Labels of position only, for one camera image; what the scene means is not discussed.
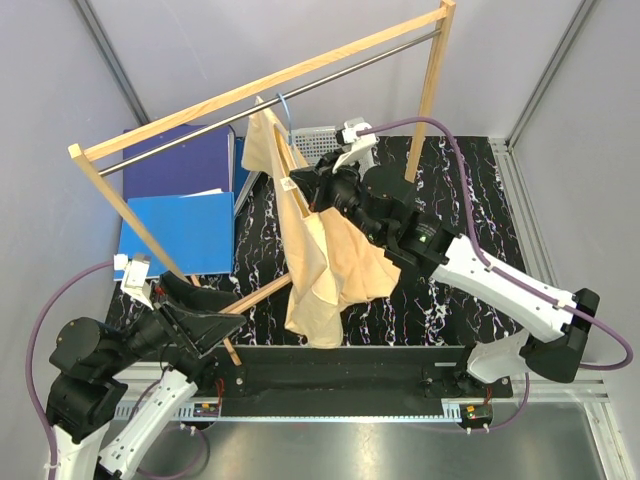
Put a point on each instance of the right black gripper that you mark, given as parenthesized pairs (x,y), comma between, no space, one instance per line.
(316,181)

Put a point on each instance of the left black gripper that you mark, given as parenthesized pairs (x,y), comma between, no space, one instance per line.
(198,331)

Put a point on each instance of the light blue wire hanger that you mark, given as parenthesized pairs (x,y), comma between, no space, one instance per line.
(299,159)

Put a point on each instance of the beige t shirt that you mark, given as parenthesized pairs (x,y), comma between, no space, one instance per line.
(331,264)

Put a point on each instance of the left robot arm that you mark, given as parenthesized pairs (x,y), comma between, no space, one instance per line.
(83,398)

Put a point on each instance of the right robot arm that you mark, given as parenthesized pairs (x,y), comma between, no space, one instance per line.
(381,204)

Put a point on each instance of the white plastic basket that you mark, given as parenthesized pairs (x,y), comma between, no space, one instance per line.
(314,142)

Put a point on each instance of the blue upright binder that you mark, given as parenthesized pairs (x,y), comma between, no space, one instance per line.
(243,180)

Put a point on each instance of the blue folder with papers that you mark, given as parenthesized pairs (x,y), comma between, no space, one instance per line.
(196,231)

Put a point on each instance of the black marbled table mat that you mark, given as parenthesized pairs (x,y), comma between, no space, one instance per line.
(426,313)

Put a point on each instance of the wooden clothes rack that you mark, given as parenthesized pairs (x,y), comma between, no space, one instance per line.
(441,19)

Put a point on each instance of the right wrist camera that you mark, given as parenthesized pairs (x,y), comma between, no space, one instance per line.
(355,143)

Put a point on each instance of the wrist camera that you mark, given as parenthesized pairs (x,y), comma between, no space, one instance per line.
(134,277)
(355,143)

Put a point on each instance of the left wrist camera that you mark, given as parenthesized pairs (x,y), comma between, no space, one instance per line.
(134,277)

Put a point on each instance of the purple ring binder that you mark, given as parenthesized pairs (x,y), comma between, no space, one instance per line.
(197,165)

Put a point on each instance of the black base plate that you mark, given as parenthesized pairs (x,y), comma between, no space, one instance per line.
(431,371)

